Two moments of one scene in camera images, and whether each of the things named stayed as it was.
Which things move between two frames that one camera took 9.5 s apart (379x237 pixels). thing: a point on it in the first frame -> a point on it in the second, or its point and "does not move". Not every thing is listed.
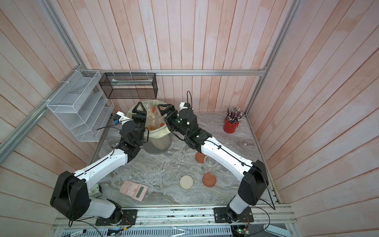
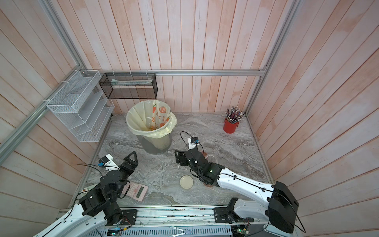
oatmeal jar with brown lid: [209, 162] does not move
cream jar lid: [186, 181] does not move
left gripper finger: [143, 107] -> [135, 159]
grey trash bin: [149, 147] does not move
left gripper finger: [134, 109] -> [127, 158]
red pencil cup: [230, 128] does not move
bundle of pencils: [234, 115] does not move
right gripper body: [175, 122] -> [185, 161]
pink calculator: [135, 190] does not move
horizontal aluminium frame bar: [172, 71] does not move
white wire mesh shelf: [81, 104] does not move
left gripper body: [140, 121] -> [127, 170]
